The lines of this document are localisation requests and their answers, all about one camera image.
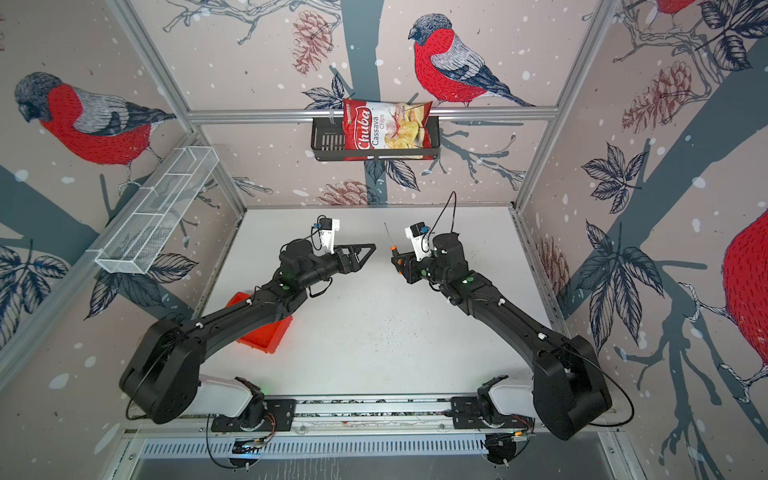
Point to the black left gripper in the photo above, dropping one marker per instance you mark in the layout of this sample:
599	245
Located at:
353	265

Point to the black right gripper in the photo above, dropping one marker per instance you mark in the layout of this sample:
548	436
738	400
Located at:
410	264

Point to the orange-collared thin screwdriver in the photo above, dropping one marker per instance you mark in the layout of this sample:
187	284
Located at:
393	247

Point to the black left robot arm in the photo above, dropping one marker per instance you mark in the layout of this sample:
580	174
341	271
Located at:
163	376

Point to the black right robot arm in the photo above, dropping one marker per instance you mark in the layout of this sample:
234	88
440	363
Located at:
470	312

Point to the red plastic bin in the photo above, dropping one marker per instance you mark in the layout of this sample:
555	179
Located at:
267	338

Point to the red cassava chips bag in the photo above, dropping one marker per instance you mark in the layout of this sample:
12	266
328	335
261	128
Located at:
404	124

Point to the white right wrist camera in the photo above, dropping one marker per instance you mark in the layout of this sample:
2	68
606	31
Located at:
418	235

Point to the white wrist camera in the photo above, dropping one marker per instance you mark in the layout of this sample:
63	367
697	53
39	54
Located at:
418	235
323	232

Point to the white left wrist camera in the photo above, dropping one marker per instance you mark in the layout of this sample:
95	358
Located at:
323	232

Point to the black wire wall basket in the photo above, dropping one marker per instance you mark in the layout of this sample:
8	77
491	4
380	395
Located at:
329	142

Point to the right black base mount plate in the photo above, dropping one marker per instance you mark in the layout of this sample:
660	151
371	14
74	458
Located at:
473	412

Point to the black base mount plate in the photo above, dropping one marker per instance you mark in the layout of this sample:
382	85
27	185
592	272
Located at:
268	415
473	412

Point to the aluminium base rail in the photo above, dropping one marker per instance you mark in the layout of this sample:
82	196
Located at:
347	415

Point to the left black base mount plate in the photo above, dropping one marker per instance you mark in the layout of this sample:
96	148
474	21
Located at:
268	415

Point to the white mesh wall shelf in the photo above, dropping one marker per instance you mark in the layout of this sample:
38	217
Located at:
162	203

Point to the aluminium corner frame post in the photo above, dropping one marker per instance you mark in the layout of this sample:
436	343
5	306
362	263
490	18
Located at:
127	17

